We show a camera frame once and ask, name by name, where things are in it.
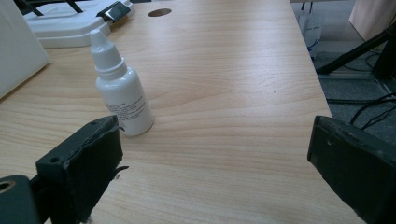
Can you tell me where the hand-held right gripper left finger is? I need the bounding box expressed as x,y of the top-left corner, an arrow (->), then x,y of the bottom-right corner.
35,114 -> 130,224

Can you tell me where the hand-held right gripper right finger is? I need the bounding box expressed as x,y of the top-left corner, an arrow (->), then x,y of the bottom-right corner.
306,115 -> 396,224

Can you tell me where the white dropper bottle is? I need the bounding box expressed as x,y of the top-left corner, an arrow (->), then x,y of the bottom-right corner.
89,28 -> 155,137

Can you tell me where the white box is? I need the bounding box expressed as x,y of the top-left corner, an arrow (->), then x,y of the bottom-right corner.
0,0 -> 50,100

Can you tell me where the white plastic base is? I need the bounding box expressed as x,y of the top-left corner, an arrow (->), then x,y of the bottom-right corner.
22,0 -> 136,49

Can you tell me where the white plastic bag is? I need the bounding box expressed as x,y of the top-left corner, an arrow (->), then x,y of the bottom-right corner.
295,2 -> 326,59

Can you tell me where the beige cabinet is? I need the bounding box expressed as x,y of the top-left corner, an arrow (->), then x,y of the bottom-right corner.
348,0 -> 396,42

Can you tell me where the black clip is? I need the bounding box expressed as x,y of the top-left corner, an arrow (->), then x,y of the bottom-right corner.
96,0 -> 132,23

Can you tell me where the black cable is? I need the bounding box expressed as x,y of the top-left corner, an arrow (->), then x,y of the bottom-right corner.
326,91 -> 396,131

